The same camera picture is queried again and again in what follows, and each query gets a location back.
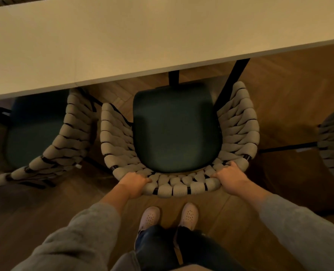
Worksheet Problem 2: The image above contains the person's left forearm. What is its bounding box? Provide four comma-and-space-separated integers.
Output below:
11, 183, 129, 271

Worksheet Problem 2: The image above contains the person's leg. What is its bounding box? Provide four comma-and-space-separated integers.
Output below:
134, 225, 180, 271
174, 226, 245, 271

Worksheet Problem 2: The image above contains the person's left white shoe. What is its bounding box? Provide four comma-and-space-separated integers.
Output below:
138, 206, 161, 232

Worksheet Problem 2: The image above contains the black metal table leg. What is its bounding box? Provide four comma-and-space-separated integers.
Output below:
168, 70, 180, 88
213, 58, 251, 111

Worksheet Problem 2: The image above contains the person's left hand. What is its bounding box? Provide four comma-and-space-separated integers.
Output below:
118, 172, 153, 199

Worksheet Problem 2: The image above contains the person's right white shoe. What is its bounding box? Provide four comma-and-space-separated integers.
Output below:
179, 202, 199, 231

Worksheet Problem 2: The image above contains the dark green seat cushion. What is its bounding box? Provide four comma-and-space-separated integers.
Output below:
5, 90, 70, 170
133, 82, 222, 173

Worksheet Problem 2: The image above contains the person's right hand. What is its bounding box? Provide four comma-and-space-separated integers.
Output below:
211, 161, 251, 197

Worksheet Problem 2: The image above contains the grey sweater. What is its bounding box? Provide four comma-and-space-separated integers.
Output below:
111, 250, 141, 271

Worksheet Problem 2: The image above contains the person's white shoe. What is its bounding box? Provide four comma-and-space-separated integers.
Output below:
179, 202, 199, 231
138, 206, 161, 232

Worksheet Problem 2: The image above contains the person's right leg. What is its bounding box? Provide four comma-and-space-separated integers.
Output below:
174, 226, 245, 271

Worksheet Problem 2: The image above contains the person's left leg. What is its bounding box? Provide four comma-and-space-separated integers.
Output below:
134, 225, 180, 271

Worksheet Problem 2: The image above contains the person's right forearm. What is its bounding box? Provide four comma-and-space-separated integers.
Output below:
235, 178, 334, 271

